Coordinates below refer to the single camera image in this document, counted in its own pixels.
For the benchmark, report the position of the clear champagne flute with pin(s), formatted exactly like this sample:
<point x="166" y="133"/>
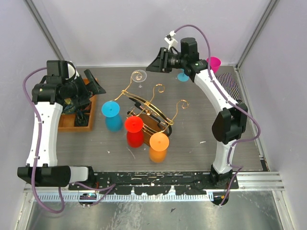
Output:
<point x="139" y="76"/>

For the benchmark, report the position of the black mounting base plate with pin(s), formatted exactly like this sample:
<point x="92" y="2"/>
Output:
<point x="155" y="183"/>

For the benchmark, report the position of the orange wine glass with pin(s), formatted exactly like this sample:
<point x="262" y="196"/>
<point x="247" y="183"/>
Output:
<point x="159" y="142"/>

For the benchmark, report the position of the green patterned rolled cloth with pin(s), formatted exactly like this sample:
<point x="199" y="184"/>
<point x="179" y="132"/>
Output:
<point x="69" y="107"/>

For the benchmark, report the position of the blue wine glass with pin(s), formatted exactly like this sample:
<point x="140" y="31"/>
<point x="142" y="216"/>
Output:
<point x="113" y="121"/>
<point x="182" y="76"/>

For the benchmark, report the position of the wooden compartment tray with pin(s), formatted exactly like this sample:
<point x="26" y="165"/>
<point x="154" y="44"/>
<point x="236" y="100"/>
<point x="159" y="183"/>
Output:
<point x="66" y="122"/>

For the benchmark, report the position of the gold wire glass rack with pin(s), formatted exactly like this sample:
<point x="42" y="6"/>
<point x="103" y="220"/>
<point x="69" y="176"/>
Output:
<point x="154" y="120"/>

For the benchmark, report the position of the red wine glass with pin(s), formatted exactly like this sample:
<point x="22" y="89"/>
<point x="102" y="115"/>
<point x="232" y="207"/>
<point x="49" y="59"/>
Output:
<point x="134" y="125"/>

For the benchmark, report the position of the dark patterned rolled cloth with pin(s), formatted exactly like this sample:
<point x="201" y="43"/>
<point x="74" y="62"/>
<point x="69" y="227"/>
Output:
<point x="81" y="119"/>

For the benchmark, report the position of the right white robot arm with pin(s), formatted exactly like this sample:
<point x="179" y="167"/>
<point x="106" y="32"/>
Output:
<point x="231" y="116"/>

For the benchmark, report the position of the striped black white cloth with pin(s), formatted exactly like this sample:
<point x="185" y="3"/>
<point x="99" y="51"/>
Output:
<point x="227" y="80"/>

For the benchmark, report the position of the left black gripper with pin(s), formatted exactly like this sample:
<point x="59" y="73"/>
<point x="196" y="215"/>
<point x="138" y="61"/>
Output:
<point x="84" y="98"/>

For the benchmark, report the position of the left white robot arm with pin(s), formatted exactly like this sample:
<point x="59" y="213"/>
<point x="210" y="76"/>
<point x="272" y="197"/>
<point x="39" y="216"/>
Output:
<point x="62" y="81"/>

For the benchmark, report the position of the grey slotted cable duct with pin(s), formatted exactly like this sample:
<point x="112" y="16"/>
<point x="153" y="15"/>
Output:
<point x="172" y="197"/>

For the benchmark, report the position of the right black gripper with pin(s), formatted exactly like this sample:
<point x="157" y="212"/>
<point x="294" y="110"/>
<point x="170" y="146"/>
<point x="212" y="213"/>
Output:
<point x="159" y="63"/>

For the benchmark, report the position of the pink wine glass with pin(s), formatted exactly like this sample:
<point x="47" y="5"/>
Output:
<point x="214" y="63"/>

